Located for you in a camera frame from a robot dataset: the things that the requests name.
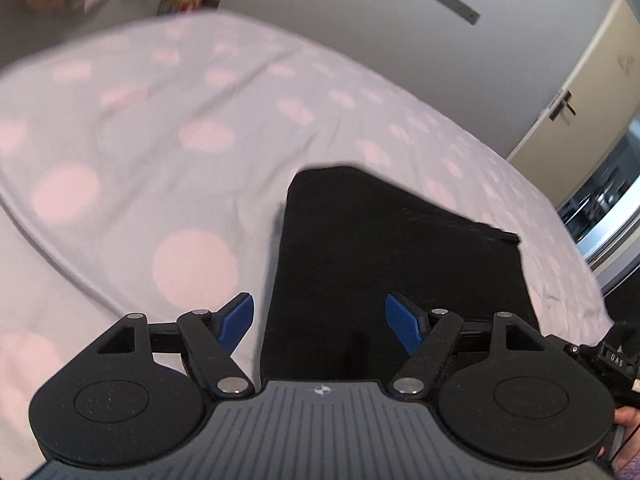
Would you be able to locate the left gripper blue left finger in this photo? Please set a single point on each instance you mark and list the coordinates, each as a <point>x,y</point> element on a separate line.
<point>234,320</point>

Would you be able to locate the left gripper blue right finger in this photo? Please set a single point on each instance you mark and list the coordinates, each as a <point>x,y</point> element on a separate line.
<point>406,320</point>

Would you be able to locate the black jeans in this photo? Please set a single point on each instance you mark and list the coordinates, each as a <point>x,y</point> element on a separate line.
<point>349,239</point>

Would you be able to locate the person right hand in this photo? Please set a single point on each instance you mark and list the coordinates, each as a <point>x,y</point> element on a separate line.
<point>627,417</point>

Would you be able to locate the pink polka dot bedsheet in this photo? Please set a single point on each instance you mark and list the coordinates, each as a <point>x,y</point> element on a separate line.
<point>145,168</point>

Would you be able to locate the cream door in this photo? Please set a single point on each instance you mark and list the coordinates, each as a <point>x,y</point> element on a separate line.
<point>558,157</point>

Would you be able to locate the metal door handle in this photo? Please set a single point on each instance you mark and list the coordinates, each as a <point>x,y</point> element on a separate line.
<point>560,105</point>

